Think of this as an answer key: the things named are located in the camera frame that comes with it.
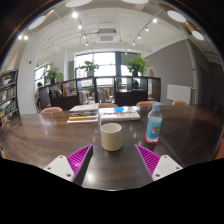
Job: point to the cream ceramic cup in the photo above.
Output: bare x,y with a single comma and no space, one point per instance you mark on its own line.
111,137

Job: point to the orange chair edge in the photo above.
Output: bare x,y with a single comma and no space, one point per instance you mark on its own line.
3,154
220,150

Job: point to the white board by wall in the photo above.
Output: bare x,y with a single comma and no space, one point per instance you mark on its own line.
178,92

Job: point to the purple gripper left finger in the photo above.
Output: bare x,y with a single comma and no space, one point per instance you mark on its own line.
72,167

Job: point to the orange chair far corner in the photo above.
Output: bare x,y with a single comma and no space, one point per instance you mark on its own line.
177,102

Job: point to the ceiling air conditioner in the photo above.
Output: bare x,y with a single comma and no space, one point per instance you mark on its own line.
106,35

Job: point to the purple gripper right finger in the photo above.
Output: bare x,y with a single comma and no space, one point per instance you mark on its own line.
157,166

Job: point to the orange chair far right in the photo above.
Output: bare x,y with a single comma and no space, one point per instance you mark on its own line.
147,103

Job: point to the right potted plant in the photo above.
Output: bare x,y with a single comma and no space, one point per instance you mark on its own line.
136,65

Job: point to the potted plant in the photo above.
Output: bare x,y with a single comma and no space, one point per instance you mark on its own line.
54,75
136,65
90,67

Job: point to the low dark shelf unit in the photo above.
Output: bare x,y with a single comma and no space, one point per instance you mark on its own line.
121,90

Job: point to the orange chair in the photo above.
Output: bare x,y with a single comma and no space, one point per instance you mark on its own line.
147,103
52,110
107,105

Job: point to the orange chair left edge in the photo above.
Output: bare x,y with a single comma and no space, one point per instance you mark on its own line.
3,154

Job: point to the orange chair right edge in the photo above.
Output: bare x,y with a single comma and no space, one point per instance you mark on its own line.
220,150

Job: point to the clear plastic water bottle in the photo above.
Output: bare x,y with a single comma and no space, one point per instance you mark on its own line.
154,124

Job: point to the orange chair far middle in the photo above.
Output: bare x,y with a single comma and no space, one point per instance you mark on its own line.
107,105

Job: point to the left potted plant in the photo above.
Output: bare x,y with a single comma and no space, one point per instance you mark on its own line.
54,75

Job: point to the orange chair far left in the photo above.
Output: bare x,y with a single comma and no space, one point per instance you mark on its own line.
52,110

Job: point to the middle potted plant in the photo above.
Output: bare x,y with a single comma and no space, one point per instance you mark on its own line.
90,67

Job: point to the tall bookshelf at left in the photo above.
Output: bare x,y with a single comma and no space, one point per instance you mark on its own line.
8,96

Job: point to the stack of books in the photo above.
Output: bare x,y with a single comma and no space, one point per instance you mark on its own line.
83,113

